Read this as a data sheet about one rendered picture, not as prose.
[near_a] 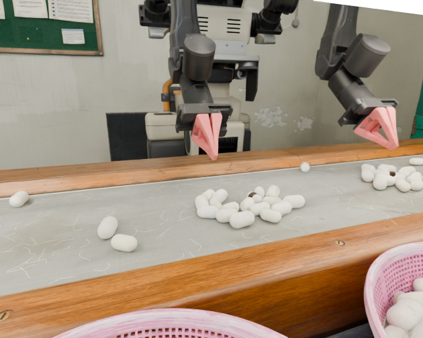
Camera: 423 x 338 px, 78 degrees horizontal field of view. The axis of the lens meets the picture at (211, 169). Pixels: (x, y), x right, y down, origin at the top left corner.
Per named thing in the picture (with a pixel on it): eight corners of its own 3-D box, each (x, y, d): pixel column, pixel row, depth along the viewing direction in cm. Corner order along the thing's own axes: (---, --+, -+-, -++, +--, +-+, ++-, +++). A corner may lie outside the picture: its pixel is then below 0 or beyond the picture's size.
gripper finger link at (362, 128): (429, 135, 47) (397, 99, 52) (400, 136, 44) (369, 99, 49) (399, 157, 52) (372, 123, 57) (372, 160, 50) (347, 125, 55)
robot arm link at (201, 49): (204, 67, 61) (167, 68, 59) (212, 17, 52) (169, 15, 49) (217, 102, 55) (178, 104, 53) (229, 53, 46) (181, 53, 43)
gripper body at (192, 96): (234, 110, 48) (224, 84, 52) (180, 110, 45) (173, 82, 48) (225, 133, 53) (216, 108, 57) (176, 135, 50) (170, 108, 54)
